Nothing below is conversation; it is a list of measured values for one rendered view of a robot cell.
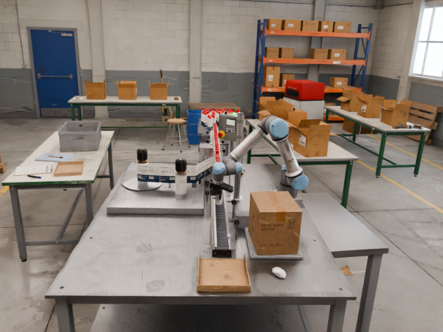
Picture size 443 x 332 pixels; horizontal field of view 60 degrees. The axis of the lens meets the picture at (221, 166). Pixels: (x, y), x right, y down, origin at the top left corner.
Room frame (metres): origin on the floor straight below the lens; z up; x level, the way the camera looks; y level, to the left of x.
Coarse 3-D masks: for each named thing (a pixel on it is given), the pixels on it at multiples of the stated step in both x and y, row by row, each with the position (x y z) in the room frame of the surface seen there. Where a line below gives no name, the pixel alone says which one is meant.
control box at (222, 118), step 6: (222, 114) 2.86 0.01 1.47; (228, 114) 2.86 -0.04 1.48; (222, 120) 2.84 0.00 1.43; (222, 126) 2.84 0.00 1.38; (228, 126) 2.81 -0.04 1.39; (234, 126) 2.78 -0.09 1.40; (222, 132) 2.84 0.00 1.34; (228, 132) 2.81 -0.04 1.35; (222, 138) 2.84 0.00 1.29; (228, 138) 2.81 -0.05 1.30; (234, 138) 2.78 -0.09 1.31
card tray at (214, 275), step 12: (204, 264) 1.83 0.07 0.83; (216, 264) 1.84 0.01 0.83; (228, 264) 1.84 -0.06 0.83; (240, 264) 1.84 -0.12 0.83; (204, 276) 1.72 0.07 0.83; (216, 276) 1.73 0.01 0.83; (228, 276) 1.73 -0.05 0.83; (240, 276) 1.73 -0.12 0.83; (204, 288) 1.60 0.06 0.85; (216, 288) 1.60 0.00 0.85; (228, 288) 1.60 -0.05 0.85; (240, 288) 1.60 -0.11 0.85
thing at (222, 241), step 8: (216, 208) 2.47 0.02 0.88; (224, 208) 2.48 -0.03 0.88; (216, 216) 2.34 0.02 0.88; (224, 216) 2.35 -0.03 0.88; (216, 224) 2.23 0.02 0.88; (224, 224) 2.23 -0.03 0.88; (216, 232) 2.12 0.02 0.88; (224, 232) 2.13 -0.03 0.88; (224, 240) 2.02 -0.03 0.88; (216, 248) 1.93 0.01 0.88; (224, 248) 1.93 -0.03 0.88
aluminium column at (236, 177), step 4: (240, 116) 2.78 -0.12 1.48; (240, 124) 2.78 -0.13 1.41; (240, 128) 2.78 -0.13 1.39; (240, 132) 2.78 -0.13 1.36; (236, 140) 2.77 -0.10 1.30; (240, 140) 2.77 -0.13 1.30; (236, 144) 2.77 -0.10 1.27; (240, 160) 2.77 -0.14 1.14; (236, 176) 2.77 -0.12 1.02; (240, 176) 2.77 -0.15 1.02; (236, 180) 2.77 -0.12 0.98; (240, 180) 2.77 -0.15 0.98; (236, 184) 2.77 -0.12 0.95; (236, 188) 2.77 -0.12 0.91; (236, 192) 2.78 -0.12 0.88; (236, 196) 2.78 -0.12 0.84
